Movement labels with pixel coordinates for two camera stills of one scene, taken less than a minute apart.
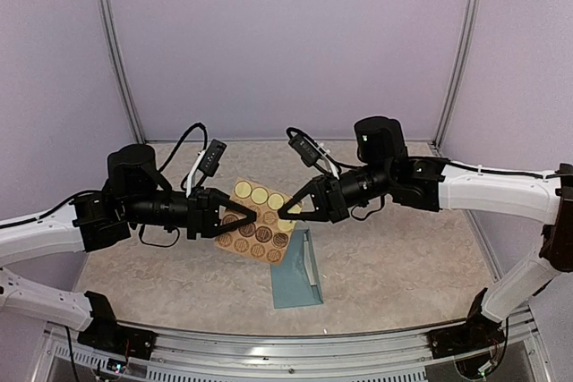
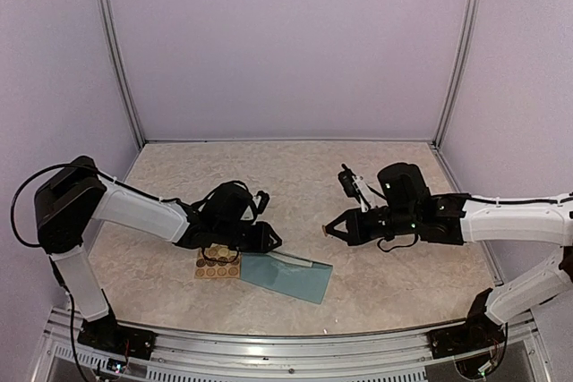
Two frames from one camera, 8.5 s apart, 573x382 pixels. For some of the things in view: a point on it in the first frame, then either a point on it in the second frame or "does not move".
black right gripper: [329, 199] → [356, 233]
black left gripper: [202, 213] → [264, 242]
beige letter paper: [308, 259] → [290, 259]
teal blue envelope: [296, 281] → [310, 283]
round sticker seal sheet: [269, 237] → [218, 261]
